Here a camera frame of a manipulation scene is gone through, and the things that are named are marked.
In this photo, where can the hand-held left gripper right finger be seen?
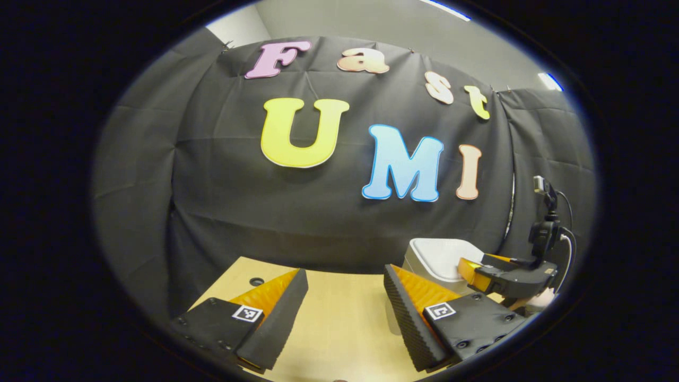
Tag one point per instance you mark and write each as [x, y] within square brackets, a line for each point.
[406, 318]

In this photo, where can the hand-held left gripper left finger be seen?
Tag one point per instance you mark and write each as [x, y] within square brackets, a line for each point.
[284, 318]

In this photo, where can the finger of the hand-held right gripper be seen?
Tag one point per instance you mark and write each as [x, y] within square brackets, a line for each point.
[485, 278]
[501, 259]

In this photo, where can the grey desktop garbage bin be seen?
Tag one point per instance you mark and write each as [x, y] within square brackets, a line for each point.
[435, 260]

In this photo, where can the wooden desktop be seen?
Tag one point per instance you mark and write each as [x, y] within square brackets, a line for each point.
[345, 318]

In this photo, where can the black backdrop cloth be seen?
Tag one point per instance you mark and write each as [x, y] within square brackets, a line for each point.
[238, 212]

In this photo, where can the ceiling light panel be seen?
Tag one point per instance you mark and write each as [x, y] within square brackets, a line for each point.
[550, 81]

